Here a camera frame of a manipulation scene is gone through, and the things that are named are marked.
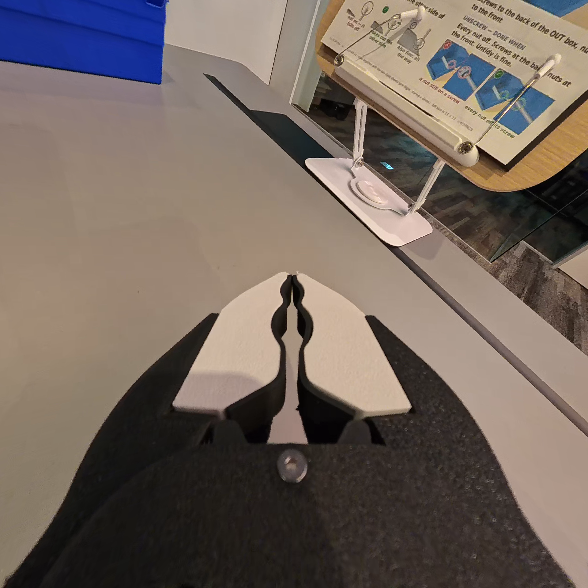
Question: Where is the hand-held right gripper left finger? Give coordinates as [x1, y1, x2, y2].
[172, 272, 293, 420]

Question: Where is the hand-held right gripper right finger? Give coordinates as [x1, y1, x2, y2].
[293, 273, 413, 420]

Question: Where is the blue plastic bin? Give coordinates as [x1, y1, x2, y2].
[0, 0, 176, 86]

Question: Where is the grey desk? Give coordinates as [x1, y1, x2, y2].
[0, 43, 588, 588]

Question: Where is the printed instruction sheet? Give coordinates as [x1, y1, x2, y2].
[322, 0, 582, 164]

